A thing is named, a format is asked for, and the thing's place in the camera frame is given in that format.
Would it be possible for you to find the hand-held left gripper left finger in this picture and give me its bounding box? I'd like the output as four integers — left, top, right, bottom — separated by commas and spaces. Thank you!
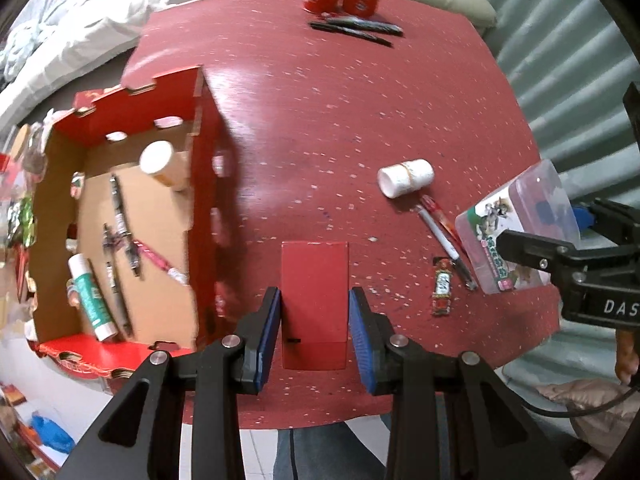
57, 286, 282, 480

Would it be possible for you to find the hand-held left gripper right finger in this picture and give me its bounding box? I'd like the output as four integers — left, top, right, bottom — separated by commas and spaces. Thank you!
348, 287, 573, 480

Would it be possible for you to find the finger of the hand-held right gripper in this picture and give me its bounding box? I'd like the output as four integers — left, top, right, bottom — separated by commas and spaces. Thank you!
497, 230, 593, 287
574, 197, 640, 247

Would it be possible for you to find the clear plastic box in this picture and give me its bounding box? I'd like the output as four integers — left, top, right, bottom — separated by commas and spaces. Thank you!
454, 159, 584, 295

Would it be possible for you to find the small red box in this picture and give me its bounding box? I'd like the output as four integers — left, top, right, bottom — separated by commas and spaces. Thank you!
280, 241, 350, 371

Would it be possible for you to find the red cardboard box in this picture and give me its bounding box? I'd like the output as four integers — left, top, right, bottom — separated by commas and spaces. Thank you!
25, 65, 242, 393

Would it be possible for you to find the person's right hand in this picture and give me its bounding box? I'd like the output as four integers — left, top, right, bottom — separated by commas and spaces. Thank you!
615, 330, 640, 387

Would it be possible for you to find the red snack stick packet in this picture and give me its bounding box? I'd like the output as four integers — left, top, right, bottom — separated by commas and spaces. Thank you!
431, 256, 455, 318

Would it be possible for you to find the person's blue jeans leg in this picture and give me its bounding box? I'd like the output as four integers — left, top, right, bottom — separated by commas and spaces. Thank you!
274, 412, 397, 480

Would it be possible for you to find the pink padded jacket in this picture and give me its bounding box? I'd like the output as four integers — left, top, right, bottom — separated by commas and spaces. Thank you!
537, 380, 640, 472

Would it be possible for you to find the pink pen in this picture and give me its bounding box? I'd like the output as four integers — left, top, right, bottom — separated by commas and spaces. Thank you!
132, 240, 190, 285

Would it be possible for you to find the white paper cup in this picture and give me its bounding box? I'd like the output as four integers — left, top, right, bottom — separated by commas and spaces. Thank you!
377, 158, 435, 199

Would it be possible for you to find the white glue stick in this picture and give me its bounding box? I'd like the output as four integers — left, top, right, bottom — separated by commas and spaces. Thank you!
66, 254, 119, 344

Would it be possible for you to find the white yellow bottle in box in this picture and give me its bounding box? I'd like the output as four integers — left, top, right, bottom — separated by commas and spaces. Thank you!
139, 140, 194, 194

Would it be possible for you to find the blue plastic bag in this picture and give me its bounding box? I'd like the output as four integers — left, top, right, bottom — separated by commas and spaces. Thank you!
30, 412, 76, 454

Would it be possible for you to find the white bedding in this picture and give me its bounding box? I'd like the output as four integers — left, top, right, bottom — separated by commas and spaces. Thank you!
0, 0, 266, 92

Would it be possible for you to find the black cable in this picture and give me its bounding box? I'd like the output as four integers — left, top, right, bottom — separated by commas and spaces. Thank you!
502, 367, 640, 419

